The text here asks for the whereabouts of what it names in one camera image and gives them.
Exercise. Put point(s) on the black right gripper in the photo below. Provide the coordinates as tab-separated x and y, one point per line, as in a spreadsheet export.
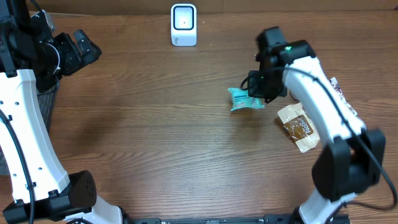
257	92

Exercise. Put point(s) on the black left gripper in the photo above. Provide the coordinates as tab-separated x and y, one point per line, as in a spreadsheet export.
78	58

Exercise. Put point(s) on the teal snack wrapper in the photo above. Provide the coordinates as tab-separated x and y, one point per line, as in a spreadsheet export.
241	100

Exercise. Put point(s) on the beige dried food pouch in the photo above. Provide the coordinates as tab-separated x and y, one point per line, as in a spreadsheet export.
300	127

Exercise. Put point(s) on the green lid jar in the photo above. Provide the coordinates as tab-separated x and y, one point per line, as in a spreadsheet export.
294	96

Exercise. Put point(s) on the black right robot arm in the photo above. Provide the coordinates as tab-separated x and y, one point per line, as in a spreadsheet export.
351	159

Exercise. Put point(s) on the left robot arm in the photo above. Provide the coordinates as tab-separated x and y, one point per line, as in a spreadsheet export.
32	63

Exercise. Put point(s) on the white barcode scanner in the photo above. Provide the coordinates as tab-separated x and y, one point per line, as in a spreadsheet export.
183	25

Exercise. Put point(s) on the grey plastic mesh basket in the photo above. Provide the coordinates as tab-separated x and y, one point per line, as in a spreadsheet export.
46	104

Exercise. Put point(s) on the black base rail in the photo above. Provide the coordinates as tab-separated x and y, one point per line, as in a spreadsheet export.
217	221

